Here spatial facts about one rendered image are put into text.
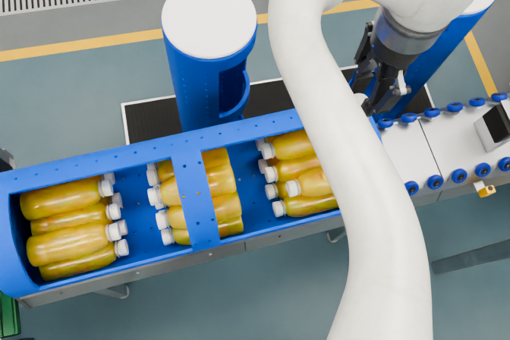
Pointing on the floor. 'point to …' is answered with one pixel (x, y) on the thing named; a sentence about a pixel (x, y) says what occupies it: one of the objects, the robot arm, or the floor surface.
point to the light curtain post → (473, 257)
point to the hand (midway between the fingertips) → (363, 96)
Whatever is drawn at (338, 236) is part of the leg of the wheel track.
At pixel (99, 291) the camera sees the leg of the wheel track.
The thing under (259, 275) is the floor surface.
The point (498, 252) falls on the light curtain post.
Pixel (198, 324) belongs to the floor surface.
